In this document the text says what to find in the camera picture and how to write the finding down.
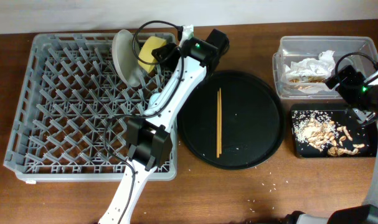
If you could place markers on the yellow bowl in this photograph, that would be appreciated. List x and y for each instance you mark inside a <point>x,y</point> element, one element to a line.
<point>145,53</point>

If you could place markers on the blue plastic cup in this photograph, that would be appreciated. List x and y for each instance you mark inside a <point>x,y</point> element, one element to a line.
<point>153,99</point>

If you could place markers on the grey dishwasher rack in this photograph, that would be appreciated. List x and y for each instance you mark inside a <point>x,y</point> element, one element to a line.
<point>70,122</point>

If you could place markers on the foil paper wrapper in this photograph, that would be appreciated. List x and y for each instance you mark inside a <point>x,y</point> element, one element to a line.
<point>309,74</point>

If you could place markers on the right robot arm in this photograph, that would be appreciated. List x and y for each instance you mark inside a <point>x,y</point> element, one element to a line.
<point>366,114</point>

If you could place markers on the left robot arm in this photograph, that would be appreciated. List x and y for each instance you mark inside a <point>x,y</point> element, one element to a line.
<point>149,136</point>

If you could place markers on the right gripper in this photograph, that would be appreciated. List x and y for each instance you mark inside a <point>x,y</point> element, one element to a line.
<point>356,78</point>

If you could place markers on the grey round plate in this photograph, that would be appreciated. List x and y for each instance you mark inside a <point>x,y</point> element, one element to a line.
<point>124,60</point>

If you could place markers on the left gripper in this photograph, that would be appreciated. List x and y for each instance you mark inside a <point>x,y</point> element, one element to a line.
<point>167,60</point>

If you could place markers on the black rectangular tray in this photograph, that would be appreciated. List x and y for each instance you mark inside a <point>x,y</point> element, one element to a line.
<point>370,129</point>

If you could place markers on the food scraps and rice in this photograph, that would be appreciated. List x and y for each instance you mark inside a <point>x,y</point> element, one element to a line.
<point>327,133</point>

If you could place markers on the round black tray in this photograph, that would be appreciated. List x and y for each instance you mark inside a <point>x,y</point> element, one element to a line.
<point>253,121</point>

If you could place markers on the wooden chopstick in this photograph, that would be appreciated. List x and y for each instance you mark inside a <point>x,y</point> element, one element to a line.
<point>220,120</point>
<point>218,124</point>

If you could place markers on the clear plastic bin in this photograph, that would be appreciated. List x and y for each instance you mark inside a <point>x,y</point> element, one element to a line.
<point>297,48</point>

